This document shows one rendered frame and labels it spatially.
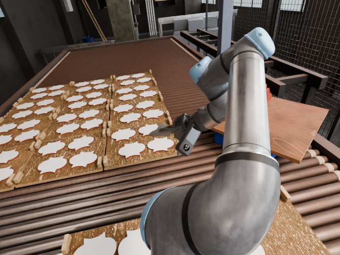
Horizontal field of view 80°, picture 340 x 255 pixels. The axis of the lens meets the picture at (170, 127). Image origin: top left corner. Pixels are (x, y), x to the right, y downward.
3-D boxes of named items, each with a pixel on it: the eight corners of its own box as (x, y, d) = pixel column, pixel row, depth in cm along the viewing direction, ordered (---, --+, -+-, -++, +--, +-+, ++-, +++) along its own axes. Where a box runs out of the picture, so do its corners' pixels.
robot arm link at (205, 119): (221, 128, 63) (204, 112, 60) (210, 134, 66) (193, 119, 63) (221, 113, 69) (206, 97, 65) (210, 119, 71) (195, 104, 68)
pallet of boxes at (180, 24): (215, 57, 575) (216, 14, 516) (217, 65, 515) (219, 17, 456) (177, 60, 588) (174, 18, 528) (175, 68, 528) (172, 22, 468)
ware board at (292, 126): (328, 112, 108) (329, 109, 107) (299, 164, 79) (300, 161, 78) (240, 92, 138) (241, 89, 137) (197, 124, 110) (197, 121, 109)
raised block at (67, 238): (68, 254, 67) (65, 250, 66) (62, 255, 67) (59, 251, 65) (72, 236, 72) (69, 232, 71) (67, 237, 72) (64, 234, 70)
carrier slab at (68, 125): (107, 132, 130) (105, 126, 128) (40, 143, 126) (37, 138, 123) (110, 108, 159) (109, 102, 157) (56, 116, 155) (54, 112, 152)
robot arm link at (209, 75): (220, 43, 56) (243, 75, 58) (192, 66, 64) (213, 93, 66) (211, 53, 50) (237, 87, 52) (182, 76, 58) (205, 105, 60)
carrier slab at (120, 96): (162, 99, 164) (161, 94, 162) (111, 107, 159) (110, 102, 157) (156, 84, 193) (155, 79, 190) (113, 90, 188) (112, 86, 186)
